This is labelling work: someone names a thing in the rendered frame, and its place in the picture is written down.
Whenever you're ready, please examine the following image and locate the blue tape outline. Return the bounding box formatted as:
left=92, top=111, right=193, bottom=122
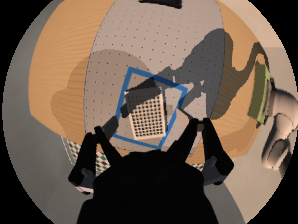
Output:
left=112, top=66, right=188, bottom=149

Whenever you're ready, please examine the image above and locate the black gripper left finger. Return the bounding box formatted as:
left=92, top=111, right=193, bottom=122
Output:
left=68, top=116, right=134, bottom=195

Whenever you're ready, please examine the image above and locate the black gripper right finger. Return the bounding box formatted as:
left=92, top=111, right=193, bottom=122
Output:
left=152, top=107, right=234, bottom=186

